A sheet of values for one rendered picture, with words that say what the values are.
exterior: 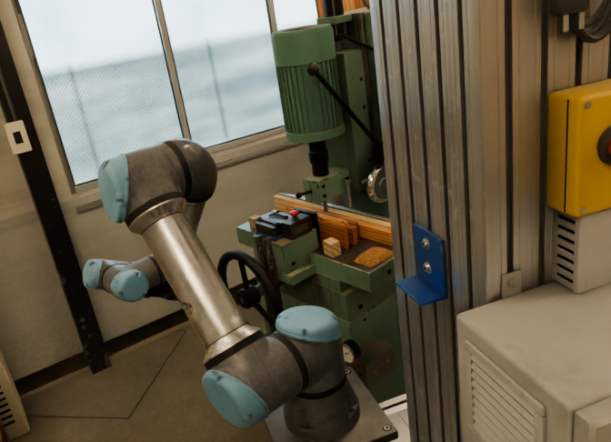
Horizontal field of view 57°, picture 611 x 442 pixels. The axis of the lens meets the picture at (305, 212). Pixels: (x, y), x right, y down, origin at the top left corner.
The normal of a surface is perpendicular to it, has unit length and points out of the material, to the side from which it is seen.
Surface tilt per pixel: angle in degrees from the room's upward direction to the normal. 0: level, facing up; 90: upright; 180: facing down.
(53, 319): 90
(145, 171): 52
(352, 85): 90
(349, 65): 90
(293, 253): 90
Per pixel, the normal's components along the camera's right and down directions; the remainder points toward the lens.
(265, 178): 0.56, 0.23
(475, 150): -0.93, 0.25
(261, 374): 0.43, -0.43
